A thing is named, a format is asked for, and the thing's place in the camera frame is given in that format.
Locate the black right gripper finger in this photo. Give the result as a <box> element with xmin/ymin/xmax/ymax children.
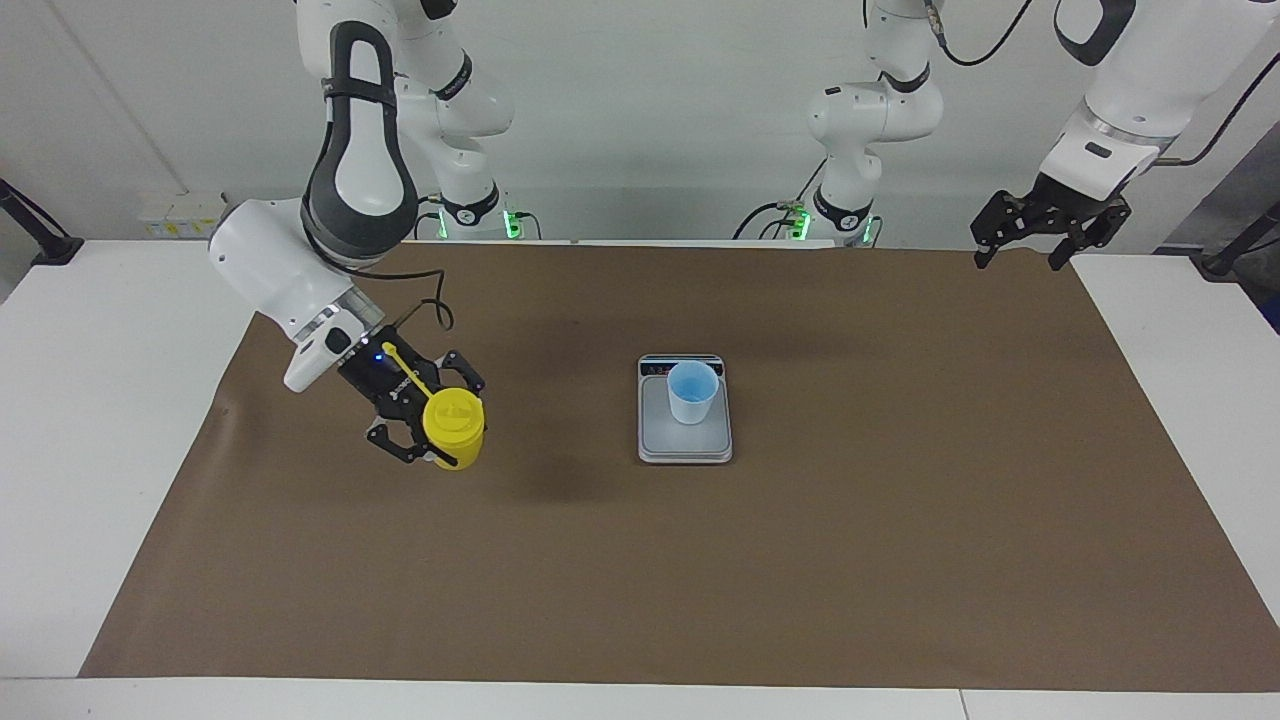
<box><xmin>365</xmin><ymin>416</ymin><xmax>456</xmax><ymax>469</ymax></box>
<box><xmin>430</xmin><ymin>350</ymin><xmax>488</xmax><ymax>395</ymax></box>

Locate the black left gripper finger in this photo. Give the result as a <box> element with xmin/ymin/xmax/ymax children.
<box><xmin>1047</xmin><ymin>205</ymin><xmax>1133</xmax><ymax>273</ymax></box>
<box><xmin>970</xmin><ymin>193</ymin><xmax>1028</xmax><ymax>271</ymax></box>

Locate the yellow squeeze bottle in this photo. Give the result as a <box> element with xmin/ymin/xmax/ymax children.
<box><xmin>381</xmin><ymin>341</ymin><xmax>488</xmax><ymax>472</ymax></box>

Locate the light blue plastic cup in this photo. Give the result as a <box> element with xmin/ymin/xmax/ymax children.
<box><xmin>667</xmin><ymin>361</ymin><xmax>720</xmax><ymax>426</ymax></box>

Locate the silver digital kitchen scale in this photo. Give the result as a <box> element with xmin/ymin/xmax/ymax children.
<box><xmin>637</xmin><ymin>353</ymin><xmax>734</xmax><ymax>466</ymax></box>

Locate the black stand leg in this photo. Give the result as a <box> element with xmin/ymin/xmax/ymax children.
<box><xmin>1195</xmin><ymin>200</ymin><xmax>1280</xmax><ymax>279</ymax></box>
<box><xmin>0</xmin><ymin>178</ymin><xmax>86</xmax><ymax>266</ymax></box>

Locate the brown table mat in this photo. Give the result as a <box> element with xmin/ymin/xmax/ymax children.
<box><xmin>78</xmin><ymin>240</ymin><xmax>1280</xmax><ymax>693</ymax></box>

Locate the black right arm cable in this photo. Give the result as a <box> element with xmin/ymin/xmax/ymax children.
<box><xmin>340</xmin><ymin>265</ymin><xmax>456</xmax><ymax>336</ymax></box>

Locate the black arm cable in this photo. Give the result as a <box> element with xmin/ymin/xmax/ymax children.
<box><xmin>340</xmin><ymin>265</ymin><xmax>456</xmax><ymax>336</ymax></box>
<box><xmin>925</xmin><ymin>0</ymin><xmax>1280</xmax><ymax>168</ymax></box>

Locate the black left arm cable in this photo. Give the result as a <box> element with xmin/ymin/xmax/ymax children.
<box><xmin>925</xmin><ymin>0</ymin><xmax>1280</xmax><ymax>168</ymax></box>

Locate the white wall power strip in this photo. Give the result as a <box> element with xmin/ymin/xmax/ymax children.
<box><xmin>138</xmin><ymin>190</ymin><xmax>229</xmax><ymax>238</ymax></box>

